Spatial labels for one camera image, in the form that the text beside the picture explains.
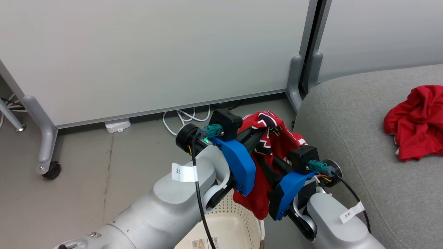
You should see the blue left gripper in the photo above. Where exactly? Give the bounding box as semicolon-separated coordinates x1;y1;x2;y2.
209;128;267;197

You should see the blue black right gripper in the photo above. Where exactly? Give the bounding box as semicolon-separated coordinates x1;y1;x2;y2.
255;154;315;221

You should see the red black white patterned garment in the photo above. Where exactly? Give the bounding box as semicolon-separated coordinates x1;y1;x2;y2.
232;110;309;221

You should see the red garment with white trim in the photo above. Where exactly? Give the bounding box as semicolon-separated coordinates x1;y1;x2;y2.
383;85;443;162

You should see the grey fabric sofa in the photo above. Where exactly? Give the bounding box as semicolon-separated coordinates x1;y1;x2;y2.
293;64;443;249

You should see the grey curved partition foot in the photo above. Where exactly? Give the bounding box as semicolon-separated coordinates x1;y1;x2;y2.
307;52;324;93
286;55;305;113

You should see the beige perforated laundry basket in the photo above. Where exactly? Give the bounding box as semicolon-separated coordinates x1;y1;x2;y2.
174;188;266;249

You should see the large white partition panel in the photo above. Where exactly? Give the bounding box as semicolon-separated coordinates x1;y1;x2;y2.
0;0;318;129

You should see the white power adapter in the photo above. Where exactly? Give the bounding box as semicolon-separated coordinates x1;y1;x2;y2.
104;118;132;133

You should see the narrow white partition panel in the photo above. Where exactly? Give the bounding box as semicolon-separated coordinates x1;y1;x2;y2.
317;0;443;83

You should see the black caster wheel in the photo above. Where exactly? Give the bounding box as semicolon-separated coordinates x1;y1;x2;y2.
42;161;62;180

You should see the grey partition leg with caster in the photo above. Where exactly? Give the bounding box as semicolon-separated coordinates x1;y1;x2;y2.
22;95;58;175

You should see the grey metal table leg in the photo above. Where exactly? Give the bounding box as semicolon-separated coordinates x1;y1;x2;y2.
0;99;26;132

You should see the teal left camera connector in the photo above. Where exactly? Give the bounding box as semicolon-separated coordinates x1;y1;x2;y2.
203;124;223;138

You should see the teal camera connector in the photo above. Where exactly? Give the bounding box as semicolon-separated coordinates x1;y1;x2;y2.
308;159;336;176
203;124;223;138

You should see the black floor cable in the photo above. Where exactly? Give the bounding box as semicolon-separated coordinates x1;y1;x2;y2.
211;99;244;110

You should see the teal right camera connector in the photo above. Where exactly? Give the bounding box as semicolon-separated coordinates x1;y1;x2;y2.
308;159;336;176

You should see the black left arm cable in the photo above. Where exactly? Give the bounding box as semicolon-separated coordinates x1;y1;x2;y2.
189;133;217;249

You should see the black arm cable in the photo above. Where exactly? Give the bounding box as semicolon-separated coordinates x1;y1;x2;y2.
189;133;217;249
332;169;372;234

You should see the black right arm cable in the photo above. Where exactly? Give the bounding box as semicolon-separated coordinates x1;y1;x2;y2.
332;169;372;234

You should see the white looped cable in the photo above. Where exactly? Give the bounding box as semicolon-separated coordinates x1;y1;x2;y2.
162;104;211;136

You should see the thin cables bundle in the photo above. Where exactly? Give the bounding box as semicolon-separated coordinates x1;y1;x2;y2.
0;93;26;113

